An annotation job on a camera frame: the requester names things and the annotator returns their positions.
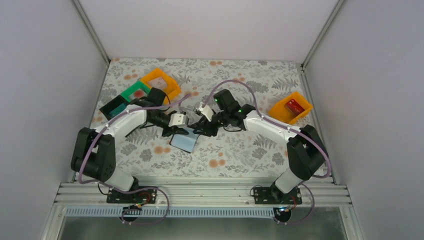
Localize black leather card holder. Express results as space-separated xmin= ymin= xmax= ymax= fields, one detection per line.
xmin=170 ymin=127 xmax=200 ymax=153

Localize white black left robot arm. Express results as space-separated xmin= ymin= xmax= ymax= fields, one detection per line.
xmin=70 ymin=88 xmax=189 ymax=203

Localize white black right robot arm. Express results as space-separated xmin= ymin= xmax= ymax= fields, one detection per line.
xmin=192 ymin=89 xmax=329 ymax=204

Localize white red card in green bin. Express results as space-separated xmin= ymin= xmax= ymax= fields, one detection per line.
xmin=131 ymin=89 xmax=146 ymax=99

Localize teal card in black bin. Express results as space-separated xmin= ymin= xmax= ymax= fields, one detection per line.
xmin=110 ymin=103 xmax=127 ymax=116

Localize white card in orange bin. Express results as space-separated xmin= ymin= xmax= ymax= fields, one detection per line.
xmin=148 ymin=77 xmax=168 ymax=91

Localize red cards in bin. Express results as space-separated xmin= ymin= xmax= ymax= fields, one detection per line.
xmin=285 ymin=99 xmax=305 ymax=116

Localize floral patterned table mat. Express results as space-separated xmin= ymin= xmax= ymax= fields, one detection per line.
xmin=97 ymin=57 xmax=303 ymax=178

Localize orange plastic bin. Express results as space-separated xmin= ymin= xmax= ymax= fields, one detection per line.
xmin=268 ymin=91 xmax=313 ymax=125
xmin=140 ymin=68 xmax=182 ymax=100

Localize green plastic bin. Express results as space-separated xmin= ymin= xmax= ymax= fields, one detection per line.
xmin=120 ymin=80 xmax=151 ymax=102

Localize black plastic bin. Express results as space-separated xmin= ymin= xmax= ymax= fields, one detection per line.
xmin=99 ymin=95 xmax=129 ymax=120

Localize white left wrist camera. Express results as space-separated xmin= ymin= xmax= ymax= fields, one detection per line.
xmin=168 ymin=113 xmax=189 ymax=128

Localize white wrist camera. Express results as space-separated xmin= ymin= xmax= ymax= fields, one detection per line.
xmin=194 ymin=102 xmax=215 ymax=122
xmin=168 ymin=113 xmax=189 ymax=128

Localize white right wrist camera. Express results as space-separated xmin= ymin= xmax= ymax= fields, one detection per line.
xmin=194 ymin=102 xmax=215 ymax=122

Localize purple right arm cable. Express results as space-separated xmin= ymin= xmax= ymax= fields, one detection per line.
xmin=202 ymin=79 xmax=332 ymax=226

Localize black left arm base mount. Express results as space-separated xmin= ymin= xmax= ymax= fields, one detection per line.
xmin=106 ymin=189 xmax=158 ymax=205

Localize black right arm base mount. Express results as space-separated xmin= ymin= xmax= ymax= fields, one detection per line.
xmin=249 ymin=185 xmax=303 ymax=205

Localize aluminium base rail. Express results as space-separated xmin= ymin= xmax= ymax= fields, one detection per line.
xmin=54 ymin=177 xmax=352 ymax=219

